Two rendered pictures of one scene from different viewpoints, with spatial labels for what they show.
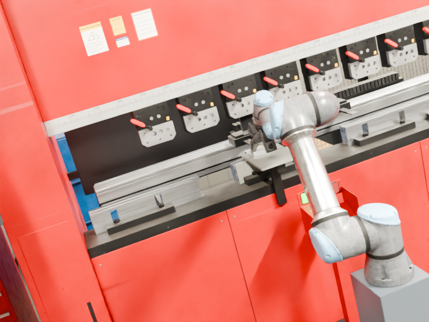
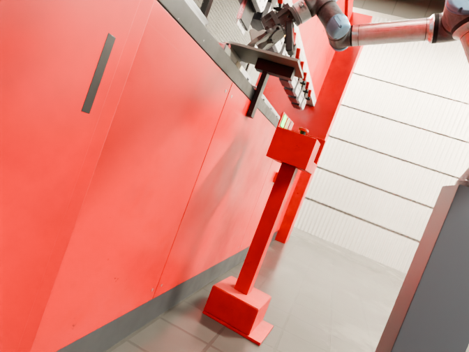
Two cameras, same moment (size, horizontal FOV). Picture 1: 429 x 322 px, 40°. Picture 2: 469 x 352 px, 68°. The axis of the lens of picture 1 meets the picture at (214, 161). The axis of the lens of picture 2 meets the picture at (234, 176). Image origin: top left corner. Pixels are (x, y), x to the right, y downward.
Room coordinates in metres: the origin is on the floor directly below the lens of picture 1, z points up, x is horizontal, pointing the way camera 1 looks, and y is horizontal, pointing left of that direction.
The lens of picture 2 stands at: (1.72, 0.91, 0.61)
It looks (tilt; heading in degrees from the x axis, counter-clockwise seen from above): 3 degrees down; 299
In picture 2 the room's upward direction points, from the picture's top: 21 degrees clockwise
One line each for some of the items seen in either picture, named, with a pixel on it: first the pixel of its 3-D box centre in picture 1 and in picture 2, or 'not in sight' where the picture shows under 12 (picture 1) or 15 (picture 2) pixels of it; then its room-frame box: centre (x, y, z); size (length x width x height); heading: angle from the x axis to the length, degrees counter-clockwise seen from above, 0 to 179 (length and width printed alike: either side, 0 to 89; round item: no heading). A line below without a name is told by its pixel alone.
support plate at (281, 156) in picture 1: (270, 156); (267, 60); (2.40, -0.24, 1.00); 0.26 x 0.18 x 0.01; 12
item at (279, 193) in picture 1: (279, 182); (266, 91); (2.36, -0.24, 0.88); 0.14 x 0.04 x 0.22; 12
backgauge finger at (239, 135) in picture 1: (248, 139); not in sight; (2.70, -0.18, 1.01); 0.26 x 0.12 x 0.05; 12
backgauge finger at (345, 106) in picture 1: (341, 108); not in sight; (2.80, -0.68, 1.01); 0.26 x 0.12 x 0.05; 12
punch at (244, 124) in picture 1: (251, 121); (244, 17); (2.54, -0.21, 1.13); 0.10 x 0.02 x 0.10; 102
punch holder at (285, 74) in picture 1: (280, 82); (266, 8); (2.58, -0.38, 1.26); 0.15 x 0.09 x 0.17; 102
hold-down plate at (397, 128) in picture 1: (385, 133); not in sight; (2.61, -0.81, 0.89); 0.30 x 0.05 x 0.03; 102
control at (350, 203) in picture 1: (329, 211); (298, 144); (2.23, -0.41, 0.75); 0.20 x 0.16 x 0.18; 98
